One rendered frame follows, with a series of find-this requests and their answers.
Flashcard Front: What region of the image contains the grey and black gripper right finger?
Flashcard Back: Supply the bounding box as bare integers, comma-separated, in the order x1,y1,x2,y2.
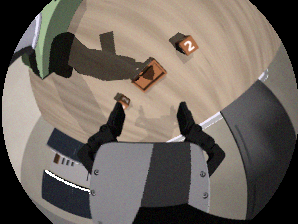
176,102,225,177

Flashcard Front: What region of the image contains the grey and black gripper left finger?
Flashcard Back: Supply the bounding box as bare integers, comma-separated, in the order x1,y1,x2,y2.
77,102,126,175

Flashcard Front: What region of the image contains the brown rectangular tray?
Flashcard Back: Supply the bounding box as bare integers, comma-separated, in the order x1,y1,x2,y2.
131,58,167,93

